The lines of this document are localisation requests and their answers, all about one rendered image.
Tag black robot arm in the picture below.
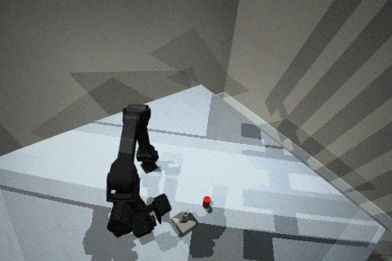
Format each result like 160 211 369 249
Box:
106 103 159 238

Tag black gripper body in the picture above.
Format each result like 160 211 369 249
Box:
114 193 171 238

